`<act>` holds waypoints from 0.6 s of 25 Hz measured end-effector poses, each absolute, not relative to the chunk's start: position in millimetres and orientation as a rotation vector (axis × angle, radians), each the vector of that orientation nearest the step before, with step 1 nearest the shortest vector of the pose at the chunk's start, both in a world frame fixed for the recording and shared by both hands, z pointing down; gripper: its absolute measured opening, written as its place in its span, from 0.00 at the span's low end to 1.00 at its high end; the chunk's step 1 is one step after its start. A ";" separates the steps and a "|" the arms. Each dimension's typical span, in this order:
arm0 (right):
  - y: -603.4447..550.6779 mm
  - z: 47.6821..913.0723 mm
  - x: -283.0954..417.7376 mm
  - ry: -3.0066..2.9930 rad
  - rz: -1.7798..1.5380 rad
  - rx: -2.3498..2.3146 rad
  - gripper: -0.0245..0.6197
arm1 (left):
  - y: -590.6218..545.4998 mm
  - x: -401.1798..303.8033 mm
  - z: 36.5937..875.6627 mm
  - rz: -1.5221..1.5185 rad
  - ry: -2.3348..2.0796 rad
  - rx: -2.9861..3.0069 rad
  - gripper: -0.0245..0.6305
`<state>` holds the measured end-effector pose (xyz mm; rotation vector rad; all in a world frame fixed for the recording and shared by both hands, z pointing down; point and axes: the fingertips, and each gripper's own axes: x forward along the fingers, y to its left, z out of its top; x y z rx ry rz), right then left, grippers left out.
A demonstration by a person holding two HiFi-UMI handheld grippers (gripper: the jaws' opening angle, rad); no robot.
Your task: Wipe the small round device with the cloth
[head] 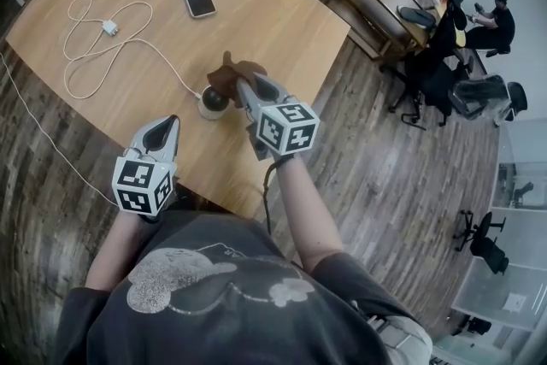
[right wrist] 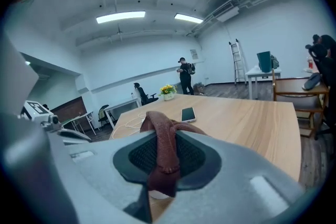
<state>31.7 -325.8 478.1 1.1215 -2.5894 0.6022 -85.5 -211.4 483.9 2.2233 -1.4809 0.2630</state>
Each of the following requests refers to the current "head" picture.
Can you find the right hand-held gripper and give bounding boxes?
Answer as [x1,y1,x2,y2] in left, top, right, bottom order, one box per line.
[236,72,321,162]

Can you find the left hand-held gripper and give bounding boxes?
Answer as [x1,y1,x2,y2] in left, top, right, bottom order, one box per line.
[111,114,181,224]

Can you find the brown cloth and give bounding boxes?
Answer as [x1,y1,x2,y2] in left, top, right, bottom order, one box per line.
[206,50,269,109]

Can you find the small round black white device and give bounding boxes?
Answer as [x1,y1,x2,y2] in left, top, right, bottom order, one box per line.
[197,84,229,122]

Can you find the person's right forearm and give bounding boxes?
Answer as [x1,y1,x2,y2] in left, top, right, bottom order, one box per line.
[274,152,345,271]

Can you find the person's left forearm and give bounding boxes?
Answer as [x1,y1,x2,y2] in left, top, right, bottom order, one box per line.
[84,208,151,292]

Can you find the wooden bench with cushions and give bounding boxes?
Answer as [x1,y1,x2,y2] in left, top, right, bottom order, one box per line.
[327,0,433,62]

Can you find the black office chair with jacket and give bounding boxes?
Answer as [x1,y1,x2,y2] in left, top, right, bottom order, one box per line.
[386,0,475,132]

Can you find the person's dark printed t-shirt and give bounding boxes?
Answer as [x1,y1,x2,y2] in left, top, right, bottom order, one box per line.
[52,210,422,365]

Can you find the plastic-wrapped office chair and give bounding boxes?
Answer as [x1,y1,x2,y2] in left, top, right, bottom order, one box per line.
[447,74,529,128]

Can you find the small black office chair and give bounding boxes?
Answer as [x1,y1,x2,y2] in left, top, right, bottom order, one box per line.
[452,209,510,275]

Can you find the person's light trousers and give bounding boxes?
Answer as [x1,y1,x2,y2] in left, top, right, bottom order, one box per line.
[367,309,433,365]

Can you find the white charging cable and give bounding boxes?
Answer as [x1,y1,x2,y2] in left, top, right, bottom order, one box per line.
[62,0,203,102]

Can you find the long white floor cable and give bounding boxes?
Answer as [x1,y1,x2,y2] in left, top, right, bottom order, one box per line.
[0,52,119,207]

